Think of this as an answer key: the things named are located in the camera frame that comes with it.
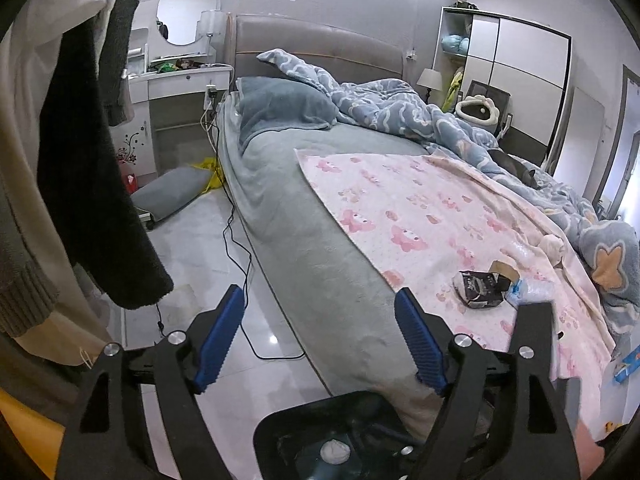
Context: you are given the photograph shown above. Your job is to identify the grey bed with headboard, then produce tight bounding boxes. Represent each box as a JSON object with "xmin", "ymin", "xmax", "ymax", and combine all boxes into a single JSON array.
[{"xmin": 215, "ymin": 90, "xmax": 451, "ymax": 441}]

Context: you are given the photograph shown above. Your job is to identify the black hanging sweater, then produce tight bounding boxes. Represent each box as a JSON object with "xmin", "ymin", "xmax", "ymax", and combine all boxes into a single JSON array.
[{"xmin": 37, "ymin": 0, "xmax": 175, "ymax": 311}]

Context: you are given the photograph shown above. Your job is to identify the brown cardboard piece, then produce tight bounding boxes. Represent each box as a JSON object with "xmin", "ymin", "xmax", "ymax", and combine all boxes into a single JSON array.
[{"xmin": 489, "ymin": 260, "xmax": 521, "ymax": 286}]

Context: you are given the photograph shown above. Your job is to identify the dark grey hanging cloth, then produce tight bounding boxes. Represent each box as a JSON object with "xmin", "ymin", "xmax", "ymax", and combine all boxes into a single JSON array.
[{"xmin": 0, "ymin": 335, "xmax": 101, "ymax": 411}]

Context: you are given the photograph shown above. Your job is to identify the person's right forearm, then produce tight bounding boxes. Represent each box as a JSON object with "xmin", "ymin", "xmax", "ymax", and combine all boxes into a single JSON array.
[{"xmin": 575, "ymin": 420, "xmax": 608, "ymax": 480}]

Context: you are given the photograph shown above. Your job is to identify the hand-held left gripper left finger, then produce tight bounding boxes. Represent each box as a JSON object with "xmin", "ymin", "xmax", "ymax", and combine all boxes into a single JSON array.
[{"xmin": 54, "ymin": 284, "xmax": 247, "ymax": 480}]

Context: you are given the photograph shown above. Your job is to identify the light blue plush toy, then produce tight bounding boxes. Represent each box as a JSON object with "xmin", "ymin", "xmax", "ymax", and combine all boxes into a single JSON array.
[{"xmin": 441, "ymin": 34, "xmax": 471, "ymax": 56}]

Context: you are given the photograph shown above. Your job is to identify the bedside table lamp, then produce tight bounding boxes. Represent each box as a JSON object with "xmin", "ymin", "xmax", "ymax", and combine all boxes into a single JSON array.
[{"xmin": 417, "ymin": 68, "xmax": 443, "ymax": 106}]

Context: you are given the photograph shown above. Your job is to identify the yellow plastic bag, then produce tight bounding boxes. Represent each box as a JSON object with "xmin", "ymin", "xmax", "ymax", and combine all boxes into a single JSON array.
[{"xmin": 192, "ymin": 157, "xmax": 223, "ymax": 193}]

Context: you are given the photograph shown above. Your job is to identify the clear crushed plastic bottle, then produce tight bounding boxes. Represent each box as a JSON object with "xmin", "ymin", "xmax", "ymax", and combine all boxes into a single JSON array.
[{"xmin": 505, "ymin": 277, "xmax": 553, "ymax": 308}]

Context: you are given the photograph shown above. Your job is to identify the pink printed blanket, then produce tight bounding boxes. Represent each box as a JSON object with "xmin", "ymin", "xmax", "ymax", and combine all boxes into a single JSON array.
[{"xmin": 295, "ymin": 149, "xmax": 617, "ymax": 381}]

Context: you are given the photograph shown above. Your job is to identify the person's dark clothing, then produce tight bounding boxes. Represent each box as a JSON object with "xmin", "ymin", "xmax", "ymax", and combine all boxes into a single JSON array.
[{"xmin": 595, "ymin": 425, "xmax": 633, "ymax": 480}]

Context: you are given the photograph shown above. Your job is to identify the white crumpled tissue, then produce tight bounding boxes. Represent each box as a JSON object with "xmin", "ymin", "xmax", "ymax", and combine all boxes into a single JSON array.
[{"xmin": 320, "ymin": 439, "xmax": 351, "ymax": 465}]

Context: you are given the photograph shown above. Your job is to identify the white vanity desk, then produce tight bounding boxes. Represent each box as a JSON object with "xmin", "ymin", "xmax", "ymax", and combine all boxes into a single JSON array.
[{"xmin": 125, "ymin": 62, "xmax": 236, "ymax": 181}]

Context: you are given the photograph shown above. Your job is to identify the black white packet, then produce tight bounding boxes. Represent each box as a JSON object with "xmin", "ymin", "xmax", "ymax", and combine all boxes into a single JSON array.
[{"xmin": 452, "ymin": 270, "xmax": 512, "ymax": 309}]

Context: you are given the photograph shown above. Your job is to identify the black chair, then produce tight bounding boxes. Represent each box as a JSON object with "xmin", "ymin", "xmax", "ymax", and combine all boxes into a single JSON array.
[{"xmin": 465, "ymin": 80, "xmax": 512, "ymax": 111}]

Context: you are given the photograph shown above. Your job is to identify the white charging cables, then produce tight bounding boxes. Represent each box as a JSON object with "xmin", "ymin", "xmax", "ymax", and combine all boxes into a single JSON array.
[{"xmin": 200, "ymin": 100, "xmax": 221, "ymax": 136}]

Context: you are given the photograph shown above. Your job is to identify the dark grey hanging garment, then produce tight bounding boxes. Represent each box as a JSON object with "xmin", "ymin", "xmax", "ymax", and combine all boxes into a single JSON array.
[{"xmin": 97, "ymin": 0, "xmax": 141, "ymax": 126}]

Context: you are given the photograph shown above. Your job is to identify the blue-grey pillow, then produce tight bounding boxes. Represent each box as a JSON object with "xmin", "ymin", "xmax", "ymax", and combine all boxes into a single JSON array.
[{"xmin": 236, "ymin": 76, "xmax": 337, "ymax": 156}]

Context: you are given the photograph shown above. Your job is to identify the yellow-green garment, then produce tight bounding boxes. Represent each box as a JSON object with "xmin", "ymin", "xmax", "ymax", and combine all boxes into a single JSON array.
[{"xmin": 442, "ymin": 70, "xmax": 465, "ymax": 113}]

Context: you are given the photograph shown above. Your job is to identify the grey-framed door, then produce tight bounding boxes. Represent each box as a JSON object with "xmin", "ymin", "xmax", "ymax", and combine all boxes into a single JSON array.
[{"xmin": 592, "ymin": 65, "xmax": 640, "ymax": 221}]

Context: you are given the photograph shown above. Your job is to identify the white flower-shaped pet bed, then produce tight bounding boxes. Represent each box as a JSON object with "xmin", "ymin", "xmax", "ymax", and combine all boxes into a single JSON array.
[{"xmin": 454, "ymin": 96, "xmax": 503, "ymax": 133}]

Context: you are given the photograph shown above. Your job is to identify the grey padded headboard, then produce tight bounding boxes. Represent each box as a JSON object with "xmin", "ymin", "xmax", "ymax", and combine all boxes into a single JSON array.
[{"xmin": 232, "ymin": 14, "xmax": 406, "ymax": 86}]

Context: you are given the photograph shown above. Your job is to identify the grey floor cushion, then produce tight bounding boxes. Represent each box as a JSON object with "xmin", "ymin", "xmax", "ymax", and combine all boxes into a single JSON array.
[{"xmin": 131, "ymin": 167, "xmax": 213, "ymax": 223}]

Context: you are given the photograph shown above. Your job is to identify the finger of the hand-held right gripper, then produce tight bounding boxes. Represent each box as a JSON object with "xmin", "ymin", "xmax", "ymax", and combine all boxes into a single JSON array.
[{"xmin": 515, "ymin": 301, "xmax": 557, "ymax": 362}]

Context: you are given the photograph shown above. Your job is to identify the black power cable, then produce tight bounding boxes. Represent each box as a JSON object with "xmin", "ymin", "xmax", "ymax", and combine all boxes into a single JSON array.
[{"xmin": 155, "ymin": 125, "xmax": 307, "ymax": 361}]

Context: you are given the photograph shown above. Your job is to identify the blue cloud-print quilt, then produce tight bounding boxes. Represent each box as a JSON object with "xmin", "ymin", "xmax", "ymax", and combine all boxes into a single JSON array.
[{"xmin": 256, "ymin": 49, "xmax": 640, "ymax": 336}]

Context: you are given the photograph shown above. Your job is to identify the cream hanging cloth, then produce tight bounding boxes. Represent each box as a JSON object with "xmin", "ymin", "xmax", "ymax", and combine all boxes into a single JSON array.
[{"xmin": 0, "ymin": 0, "xmax": 118, "ymax": 368}]

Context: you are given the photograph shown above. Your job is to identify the cream tissue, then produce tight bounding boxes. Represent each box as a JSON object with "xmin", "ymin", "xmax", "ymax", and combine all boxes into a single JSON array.
[{"xmin": 537, "ymin": 234, "xmax": 566, "ymax": 263}]

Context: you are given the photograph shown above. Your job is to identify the black trash bin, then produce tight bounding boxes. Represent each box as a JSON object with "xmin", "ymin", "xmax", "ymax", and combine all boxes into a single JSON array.
[{"xmin": 252, "ymin": 391, "xmax": 443, "ymax": 480}]

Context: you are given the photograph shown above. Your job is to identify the blue packet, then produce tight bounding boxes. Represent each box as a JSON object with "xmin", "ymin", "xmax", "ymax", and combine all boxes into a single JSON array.
[{"xmin": 614, "ymin": 345, "xmax": 640, "ymax": 386}]

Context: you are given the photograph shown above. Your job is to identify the round wall mirror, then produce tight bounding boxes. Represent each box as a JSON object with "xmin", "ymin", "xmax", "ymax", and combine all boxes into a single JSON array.
[{"xmin": 156, "ymin": 0, "xmax": 221, "ymax": 47}]

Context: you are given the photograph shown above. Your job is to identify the white black-framed wardrobe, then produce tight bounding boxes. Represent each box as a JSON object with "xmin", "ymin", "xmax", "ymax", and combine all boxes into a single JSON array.
[{"xmin": 432, "ymin": 5, "xmax": 572, "ymax": 171}]

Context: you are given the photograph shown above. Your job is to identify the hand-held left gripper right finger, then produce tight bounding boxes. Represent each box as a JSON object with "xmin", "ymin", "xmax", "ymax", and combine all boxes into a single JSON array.
[{"xmin": 394, "ymin": 287, "xmax": 583, "ymax": 480}]

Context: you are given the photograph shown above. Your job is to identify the grey knit sweater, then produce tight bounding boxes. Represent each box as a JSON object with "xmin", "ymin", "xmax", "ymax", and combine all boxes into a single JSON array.
[{"xmin": 0, "ymin": 175, "xmax": 61, "ymax": 338}]

